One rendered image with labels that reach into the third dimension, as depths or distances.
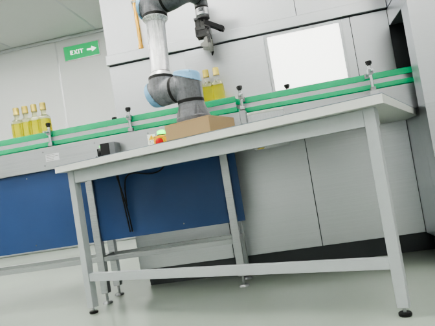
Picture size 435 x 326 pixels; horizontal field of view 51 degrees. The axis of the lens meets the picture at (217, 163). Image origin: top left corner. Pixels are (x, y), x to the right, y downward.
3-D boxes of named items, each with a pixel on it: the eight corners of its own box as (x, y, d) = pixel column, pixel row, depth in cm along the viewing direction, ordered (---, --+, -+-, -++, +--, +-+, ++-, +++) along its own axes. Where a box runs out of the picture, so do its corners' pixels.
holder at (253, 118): (287, 130, 237) (284, 116, 237) (286, 125, 210) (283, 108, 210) (254, 136, 240) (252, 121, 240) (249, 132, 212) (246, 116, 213)
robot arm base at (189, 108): (203, 117, 188) (199, 94, 188) (171, 124, 193) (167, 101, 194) (217, 119, 202) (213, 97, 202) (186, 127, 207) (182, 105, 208)
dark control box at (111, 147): (122, 158, 241) (120, 141, 241) (116, 157, 233) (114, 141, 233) (107, 160, 242) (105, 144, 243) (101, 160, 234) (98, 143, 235)
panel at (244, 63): (350, 80, 252) (340, 21, 254) (351, 79, 249) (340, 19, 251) (193, 110, 266) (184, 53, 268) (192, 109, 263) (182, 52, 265)
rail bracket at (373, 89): (377, 108, 232) (369, 65, 232) (383, 103, 215) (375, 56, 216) (367, 110, 232) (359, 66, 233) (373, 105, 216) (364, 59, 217)
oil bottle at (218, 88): (229, 118, 250) (223, 79, 251) (227, 116, 245) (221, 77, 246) (219, 119, 251) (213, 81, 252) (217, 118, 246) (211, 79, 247)
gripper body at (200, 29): (199, 42, 255) (195, 21, 255) (213, 39, 253) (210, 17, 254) (195, 38, 247) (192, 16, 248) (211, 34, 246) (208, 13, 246)
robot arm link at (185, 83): (195, 95, 190) (189, 63, 190) (169, 103, 196) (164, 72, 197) (209, 97, 200) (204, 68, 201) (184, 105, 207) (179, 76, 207)
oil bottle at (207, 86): (219, 119, 252) (212, 82, 253) (217, 119, 246) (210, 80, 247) (209, 121, 253) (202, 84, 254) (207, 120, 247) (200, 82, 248)
